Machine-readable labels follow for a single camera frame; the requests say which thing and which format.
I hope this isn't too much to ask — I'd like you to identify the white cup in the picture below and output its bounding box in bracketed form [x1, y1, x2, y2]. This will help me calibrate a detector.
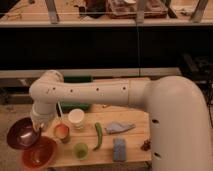
[68, 109, 85, 129]

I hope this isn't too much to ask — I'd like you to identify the small green cup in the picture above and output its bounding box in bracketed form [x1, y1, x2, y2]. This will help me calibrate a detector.
[73, 143, 88, 160]

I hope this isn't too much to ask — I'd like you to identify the orange yellow cup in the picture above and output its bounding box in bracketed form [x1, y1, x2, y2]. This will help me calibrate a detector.
[53, 123, 70, 143]

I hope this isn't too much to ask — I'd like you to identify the bunch of red grapes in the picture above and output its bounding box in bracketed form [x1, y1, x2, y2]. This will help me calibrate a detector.
[141, 139, 151, 151]

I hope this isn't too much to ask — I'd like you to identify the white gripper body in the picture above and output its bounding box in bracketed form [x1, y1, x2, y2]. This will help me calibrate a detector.
[30, 112, 54, 132]

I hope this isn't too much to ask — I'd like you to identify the blue crumpled cloth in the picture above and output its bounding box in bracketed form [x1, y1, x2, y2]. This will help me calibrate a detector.
[105, 122, 135, 134]

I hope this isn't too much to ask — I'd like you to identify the dark maroon bowl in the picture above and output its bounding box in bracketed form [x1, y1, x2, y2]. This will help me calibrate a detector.
[7, 117, 41, 150]

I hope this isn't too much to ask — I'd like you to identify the white handled utensil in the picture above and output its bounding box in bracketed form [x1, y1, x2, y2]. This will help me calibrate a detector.
[57, 102, 63, 120]

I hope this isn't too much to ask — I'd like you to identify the orange bowl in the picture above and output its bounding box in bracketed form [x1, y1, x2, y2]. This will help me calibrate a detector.
[21, 136, 57, 171]

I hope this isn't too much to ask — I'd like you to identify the green chili pepper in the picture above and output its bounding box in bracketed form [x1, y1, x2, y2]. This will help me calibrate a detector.
[93, 122, 103, 151]

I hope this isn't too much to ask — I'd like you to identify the green plastic tray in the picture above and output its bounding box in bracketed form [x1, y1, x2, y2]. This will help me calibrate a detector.
[60, 76, 93, 113]

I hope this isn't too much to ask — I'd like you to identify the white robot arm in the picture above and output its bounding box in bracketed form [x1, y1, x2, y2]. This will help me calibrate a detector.
[29, 70, 213, 171]

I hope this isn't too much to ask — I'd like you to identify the blue sponge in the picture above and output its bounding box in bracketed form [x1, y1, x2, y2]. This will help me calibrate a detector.
[113, 138, 126, 162]

